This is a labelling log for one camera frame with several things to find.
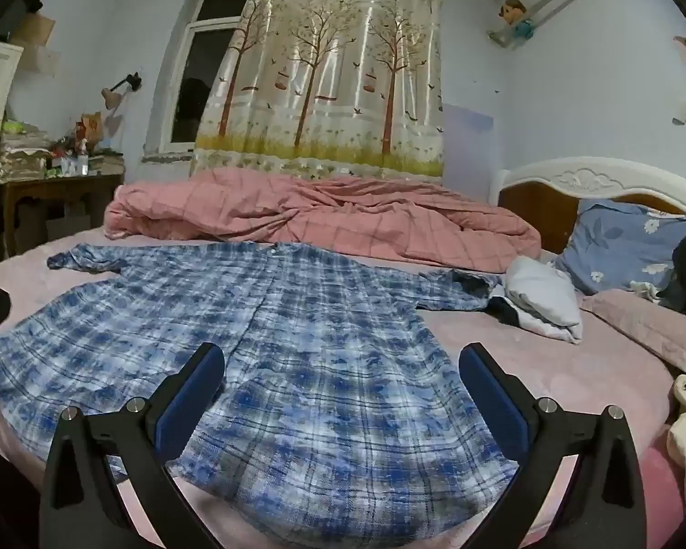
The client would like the blue floral pillow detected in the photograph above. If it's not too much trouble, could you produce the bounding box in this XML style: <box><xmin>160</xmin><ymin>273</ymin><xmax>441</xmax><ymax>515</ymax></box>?
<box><xmin>554</xmin><ymin>199</ymin><xmax>686</xmax><ymax>298</ymax></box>

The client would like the white framed window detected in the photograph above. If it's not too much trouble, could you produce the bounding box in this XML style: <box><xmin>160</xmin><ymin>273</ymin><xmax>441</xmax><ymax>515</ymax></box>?
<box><xmin>157</xmin><ymin>0</ymin><xmax>264</xmax><ymax>155</ymax></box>

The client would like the small doll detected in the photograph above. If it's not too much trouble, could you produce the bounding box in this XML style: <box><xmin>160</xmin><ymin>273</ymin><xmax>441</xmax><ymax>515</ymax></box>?
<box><xmin>498</xmin><ymin>0</ymin><xmax>535</xmax><ymax>41</ymax></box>

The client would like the cardboard box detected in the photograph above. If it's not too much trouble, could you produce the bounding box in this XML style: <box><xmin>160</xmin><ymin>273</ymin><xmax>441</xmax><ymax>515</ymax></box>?
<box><xmin>11</xmin><ymin>11</ymin><xmax>56</xmax><ymax>48</ymax></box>

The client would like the white carved headboard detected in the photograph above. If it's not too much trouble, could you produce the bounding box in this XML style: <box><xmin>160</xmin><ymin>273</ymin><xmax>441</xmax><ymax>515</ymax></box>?
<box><xmin>488</xmin><ymin>157</ymin><xmax>686</xmax><ymax>255</ymax></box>

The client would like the orange paper box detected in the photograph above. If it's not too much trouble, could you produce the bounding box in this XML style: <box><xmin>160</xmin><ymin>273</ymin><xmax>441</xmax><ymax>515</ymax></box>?
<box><xmin>75</xmin><ymin>111</ymin><xmax>104</xmax><ymax>146</ymax></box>

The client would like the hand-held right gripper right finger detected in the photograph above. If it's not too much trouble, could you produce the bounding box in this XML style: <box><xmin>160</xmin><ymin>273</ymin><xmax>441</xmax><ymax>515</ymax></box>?
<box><xmin>458</xmin><ymin>342</ymin><xmax>648</xmax><ymax>549</ymax></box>

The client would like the pink plush blanket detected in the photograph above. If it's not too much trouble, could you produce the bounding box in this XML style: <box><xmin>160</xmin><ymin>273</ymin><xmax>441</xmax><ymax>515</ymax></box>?
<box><xmin>580</xmin><ymin>289</ymin><xmax>686</xmax><ymax>390</ymax></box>

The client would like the pale grey folded cloth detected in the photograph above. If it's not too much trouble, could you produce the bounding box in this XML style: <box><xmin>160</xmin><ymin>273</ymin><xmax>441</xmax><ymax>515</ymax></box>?
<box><xmin>488</xmin><ymin>256</ymin><xmax>584</xmax><ymax>345</ymax></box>

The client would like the clamp desk lamp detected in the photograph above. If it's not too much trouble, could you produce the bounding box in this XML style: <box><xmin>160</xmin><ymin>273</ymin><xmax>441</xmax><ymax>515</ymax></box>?
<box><xmin>102</xmin><ymin>71</ymin><xmax>144</xmax><ymax>111</ymax></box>

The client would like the tall stack of papers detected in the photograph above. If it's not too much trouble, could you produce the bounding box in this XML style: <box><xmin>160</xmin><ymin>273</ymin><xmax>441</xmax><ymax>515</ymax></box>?
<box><xmin>0</xmin><ymin>131</ymin><xmax>52</xmax><ymax>181</ymax></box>

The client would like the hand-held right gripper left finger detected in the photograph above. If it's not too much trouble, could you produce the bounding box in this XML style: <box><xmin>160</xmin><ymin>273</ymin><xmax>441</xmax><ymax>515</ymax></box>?
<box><xmin>39</xmin><ymin>342</ymin><xmax>226</xmax><ymax>549</ymax></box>

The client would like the blue plaid shirt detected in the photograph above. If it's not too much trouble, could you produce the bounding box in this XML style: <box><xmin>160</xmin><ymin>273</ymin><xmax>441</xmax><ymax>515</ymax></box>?
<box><xmin>0</xmin><ymin>242</ymin><xmax>521</xmax><ymax>547</ymax></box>

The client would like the low stack of books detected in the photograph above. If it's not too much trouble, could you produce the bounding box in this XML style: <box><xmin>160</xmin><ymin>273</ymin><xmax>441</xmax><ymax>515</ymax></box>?
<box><xmin>88</xmin><ymin>149</ymin><xmax>125</xmax><ymax>175</ymax></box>

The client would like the pink checked quilt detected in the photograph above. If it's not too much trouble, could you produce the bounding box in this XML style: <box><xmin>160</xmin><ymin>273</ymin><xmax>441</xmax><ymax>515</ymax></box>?
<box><xmin>103</xmin><ymin>168</ymin><xmax>543</xmax><ymax>272</ymax></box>

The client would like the dark wooden desk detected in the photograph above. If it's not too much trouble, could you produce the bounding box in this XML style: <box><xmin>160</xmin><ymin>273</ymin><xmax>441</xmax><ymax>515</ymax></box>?
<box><xmin>0</xmin><ymin>172</ymin><xmax>125</xmax><ymax>258</ymax></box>

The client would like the tree print curtain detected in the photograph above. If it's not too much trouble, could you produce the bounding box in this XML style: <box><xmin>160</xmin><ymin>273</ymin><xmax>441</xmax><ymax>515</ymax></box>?
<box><xmin>190</xmin><ymin>0</ymin><xmax>444</xmax><ymax>179</ymax></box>

